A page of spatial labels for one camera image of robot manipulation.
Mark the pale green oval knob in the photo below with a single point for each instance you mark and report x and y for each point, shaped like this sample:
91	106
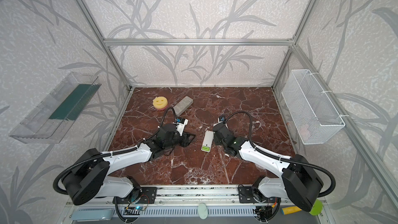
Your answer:
202	211

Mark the white remote with batteries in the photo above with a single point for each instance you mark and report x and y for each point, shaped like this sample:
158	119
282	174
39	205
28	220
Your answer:
207	142

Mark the yellow smiley sponge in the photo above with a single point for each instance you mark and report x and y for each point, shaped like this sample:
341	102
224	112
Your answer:
160	103

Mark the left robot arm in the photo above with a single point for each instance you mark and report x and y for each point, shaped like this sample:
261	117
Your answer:
91	175

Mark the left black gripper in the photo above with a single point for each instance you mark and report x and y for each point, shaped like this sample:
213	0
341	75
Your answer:
179	138

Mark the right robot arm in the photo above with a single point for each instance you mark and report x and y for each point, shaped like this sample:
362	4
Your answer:
297	180

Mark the white wire mesh basket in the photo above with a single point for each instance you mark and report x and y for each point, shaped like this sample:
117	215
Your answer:
313	113

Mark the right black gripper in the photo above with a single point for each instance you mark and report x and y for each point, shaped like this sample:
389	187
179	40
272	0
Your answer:
216	135

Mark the green yellow toy hammer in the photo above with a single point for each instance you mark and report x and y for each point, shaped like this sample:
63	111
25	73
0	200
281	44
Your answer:
316	209

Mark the clear plastic wall shelf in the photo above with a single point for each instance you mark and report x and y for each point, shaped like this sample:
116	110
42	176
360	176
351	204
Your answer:
49	122

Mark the grey stone block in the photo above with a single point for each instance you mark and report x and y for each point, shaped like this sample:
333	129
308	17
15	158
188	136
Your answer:
182	105

